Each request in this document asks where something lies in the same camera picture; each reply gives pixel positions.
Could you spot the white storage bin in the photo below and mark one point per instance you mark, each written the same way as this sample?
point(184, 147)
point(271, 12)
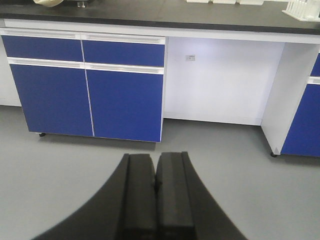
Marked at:
point(230, 2)
point(198, 1)
point(251, 2)

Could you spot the white right storage bin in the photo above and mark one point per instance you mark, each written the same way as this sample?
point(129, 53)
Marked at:
point(251, 2)

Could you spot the white wall socket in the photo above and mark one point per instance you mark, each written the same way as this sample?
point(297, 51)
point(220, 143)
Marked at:
point(190, 58)

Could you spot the white left storage bin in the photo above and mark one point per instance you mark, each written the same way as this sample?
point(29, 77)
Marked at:
point(198, 1)

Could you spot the blue cabinet at right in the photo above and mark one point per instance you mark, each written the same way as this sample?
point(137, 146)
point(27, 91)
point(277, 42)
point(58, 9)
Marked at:
point(291, 118)

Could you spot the blue and white lab cabinet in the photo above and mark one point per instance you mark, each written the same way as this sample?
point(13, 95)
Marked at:
point(97, 85)

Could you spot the beige object on counter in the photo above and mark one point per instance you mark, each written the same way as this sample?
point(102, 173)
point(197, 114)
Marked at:
point(48, 3)

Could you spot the white test tube rack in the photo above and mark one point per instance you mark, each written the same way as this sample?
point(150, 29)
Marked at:
point(303, 10)

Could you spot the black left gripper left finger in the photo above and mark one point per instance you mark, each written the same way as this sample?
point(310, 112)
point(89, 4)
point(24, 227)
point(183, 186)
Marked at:
point(124, 208)

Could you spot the white middle storage bin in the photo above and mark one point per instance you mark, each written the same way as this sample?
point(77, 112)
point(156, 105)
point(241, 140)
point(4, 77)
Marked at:
point(230, 2)

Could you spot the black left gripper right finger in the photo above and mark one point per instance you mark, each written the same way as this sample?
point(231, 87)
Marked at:
point(185, 208)

